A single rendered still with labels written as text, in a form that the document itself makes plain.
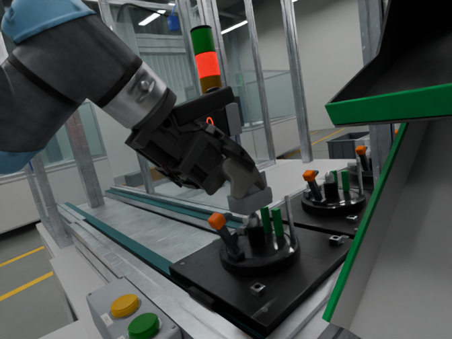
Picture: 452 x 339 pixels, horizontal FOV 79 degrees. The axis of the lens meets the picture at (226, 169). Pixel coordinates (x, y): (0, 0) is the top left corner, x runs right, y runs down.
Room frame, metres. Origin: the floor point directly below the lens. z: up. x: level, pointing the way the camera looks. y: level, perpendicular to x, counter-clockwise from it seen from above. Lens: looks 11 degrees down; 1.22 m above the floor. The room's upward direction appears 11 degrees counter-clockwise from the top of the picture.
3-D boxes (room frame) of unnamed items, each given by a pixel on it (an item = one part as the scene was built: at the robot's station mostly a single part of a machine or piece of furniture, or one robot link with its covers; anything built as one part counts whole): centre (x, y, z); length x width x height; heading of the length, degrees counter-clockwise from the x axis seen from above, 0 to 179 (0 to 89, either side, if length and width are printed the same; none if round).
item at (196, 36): (0.67, 0.00, 1.38); 0.05 x 0.05 x 0.05
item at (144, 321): (0.32, 0.15, 0.96); 0.04 x 0.04 x 0.02
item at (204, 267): (0.45, -0.03, 0.96); 0.24 x 0.24 x 0.02; 39
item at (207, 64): (0.67, 0.00, 1.33); 0.05 x 0.05 x 0.05
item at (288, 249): (0.45, -0.03, 0.98); 0.14 x 0.14 x 0.02
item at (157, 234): (0.70, 0.14, 0.91); 0.84 x 0.28 x 0.10; 39
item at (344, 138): (2.21, -1.24, 0.73); 0.62 x 0.42 x 0.23; 39
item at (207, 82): (0.67, 0.00, 1.28); 0.05 x 0.05 x 0.05
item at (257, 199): (0.45, -0.04, 1.09); 0.08 x 0.04 x 0.07; 129
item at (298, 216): (0.61, -0.23, 1.01); 0.24 x 0.24 x 0.13; 39
